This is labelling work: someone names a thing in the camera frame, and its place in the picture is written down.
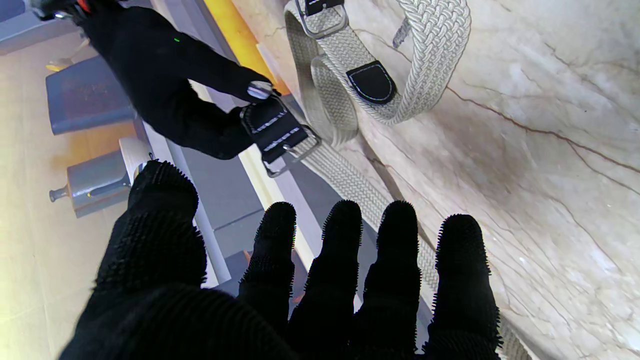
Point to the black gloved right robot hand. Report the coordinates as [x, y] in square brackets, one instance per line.
[160, 75]

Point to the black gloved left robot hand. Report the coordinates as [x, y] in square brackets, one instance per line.
[200, 310]

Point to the beige woven belt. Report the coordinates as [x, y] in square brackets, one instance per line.
[345, 60]

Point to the yellow wooden utensil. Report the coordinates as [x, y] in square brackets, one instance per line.
[60, 64]

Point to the grey lidded pot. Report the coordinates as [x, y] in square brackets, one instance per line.
[95, 182]

